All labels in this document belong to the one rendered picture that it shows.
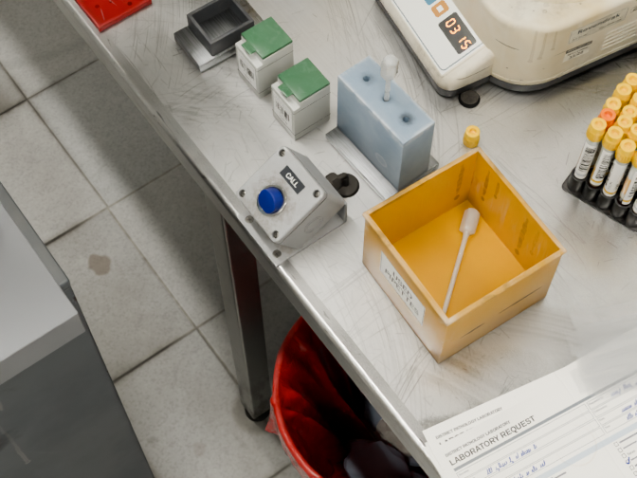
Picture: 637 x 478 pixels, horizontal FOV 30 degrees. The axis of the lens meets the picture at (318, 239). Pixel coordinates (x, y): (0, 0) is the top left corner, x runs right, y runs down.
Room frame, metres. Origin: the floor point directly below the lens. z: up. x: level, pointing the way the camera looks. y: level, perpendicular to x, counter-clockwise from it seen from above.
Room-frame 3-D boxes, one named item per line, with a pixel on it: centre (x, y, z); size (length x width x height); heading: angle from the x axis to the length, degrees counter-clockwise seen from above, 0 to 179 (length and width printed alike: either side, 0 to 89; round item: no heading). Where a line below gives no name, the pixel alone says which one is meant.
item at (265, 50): (0.75, 0.05, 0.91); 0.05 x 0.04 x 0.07; 126
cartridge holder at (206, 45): (0.80, 0.10, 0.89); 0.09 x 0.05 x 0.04; 125
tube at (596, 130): (0.61, -0.26, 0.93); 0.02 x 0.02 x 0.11
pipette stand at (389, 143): (0.65, -0.07, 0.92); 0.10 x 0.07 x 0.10; 38
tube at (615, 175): (0.59, -0.29, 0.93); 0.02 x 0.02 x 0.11
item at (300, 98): (0.70, 0.02, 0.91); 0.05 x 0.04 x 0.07; 126
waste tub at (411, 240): (0.51, -0.13, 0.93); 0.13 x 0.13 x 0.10; 33
